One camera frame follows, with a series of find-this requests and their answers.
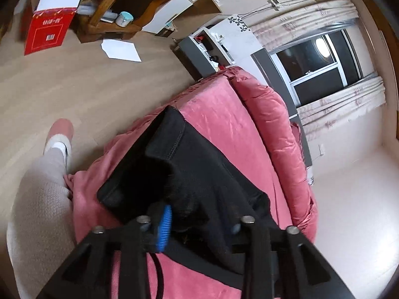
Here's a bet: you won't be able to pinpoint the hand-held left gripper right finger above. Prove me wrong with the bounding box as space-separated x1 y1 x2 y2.
232 215 356 299

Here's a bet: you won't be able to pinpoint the white floral storage box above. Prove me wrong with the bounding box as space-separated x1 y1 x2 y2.
206 14 265 69

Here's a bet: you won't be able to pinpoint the floral curtain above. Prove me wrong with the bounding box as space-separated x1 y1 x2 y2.
296 75 387 144
249 0 357 52

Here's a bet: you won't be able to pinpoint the pink slipper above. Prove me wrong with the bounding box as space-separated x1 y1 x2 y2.
44 118 74 175

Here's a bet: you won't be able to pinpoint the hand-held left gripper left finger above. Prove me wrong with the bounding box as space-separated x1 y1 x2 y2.
36 205 173 299

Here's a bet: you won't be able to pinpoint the black pants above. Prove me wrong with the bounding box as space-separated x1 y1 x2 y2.
97 105 278 287

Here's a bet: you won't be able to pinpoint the wooden desk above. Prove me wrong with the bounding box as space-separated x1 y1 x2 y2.
75 0 184 42

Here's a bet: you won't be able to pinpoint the wall cable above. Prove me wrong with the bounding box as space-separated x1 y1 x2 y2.
240 0 309 17

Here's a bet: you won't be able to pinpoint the pink duvet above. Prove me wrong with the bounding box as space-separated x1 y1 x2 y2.
230 67 319 235

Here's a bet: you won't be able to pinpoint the pink pillow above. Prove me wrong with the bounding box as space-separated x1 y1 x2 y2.
291 121 307 165

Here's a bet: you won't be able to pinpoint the window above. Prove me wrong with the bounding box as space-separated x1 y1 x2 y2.
270 26 364 106

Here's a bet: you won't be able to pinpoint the grey nightstand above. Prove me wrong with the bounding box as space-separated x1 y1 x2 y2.
173 26 237 81

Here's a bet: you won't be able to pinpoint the red cardboard box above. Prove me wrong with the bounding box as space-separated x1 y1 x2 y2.
12 0 85 56

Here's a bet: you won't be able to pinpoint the white paper sheet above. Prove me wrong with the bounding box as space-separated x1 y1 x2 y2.
100 39 142 63

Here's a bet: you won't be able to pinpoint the pink bed sheet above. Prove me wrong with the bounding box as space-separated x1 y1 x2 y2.
64 72 283 299

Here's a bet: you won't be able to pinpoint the white and wood cabinet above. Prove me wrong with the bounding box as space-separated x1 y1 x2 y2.
142 0 223 36

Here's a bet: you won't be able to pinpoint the grey headboard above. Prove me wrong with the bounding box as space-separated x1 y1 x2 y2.
251 49 313 167

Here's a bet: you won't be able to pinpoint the person's leg in beige trousers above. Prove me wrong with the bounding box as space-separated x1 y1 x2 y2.
6 145 77 299

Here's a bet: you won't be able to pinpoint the white sock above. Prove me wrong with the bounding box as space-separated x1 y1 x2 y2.
51 142 68 165

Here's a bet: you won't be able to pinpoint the teal round tin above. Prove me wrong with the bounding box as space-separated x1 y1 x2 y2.
115 11 134 27

